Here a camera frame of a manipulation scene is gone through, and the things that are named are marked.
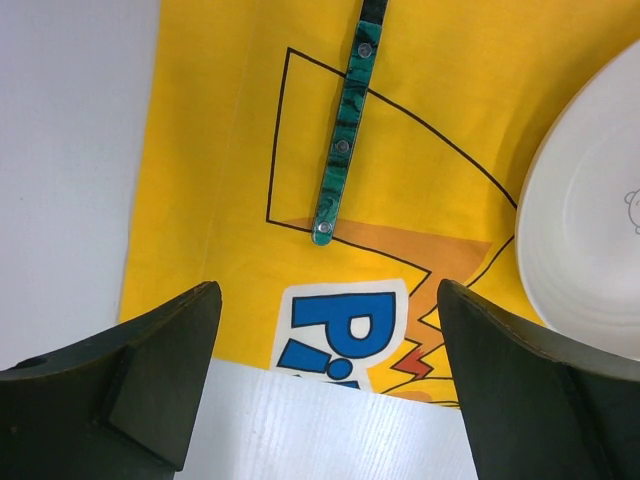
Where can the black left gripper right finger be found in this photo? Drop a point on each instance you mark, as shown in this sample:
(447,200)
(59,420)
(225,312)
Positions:
(537,404)

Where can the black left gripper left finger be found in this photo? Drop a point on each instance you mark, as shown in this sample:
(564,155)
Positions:
(122,401)

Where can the cream round plate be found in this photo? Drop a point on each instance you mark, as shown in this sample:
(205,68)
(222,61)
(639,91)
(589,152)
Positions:
(577,227)

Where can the yellow cartoon print cloth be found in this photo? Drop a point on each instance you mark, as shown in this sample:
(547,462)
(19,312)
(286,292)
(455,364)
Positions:
(244,99)

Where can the fork with teal handle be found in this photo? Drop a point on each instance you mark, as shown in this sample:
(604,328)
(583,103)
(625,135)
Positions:
(356,83)

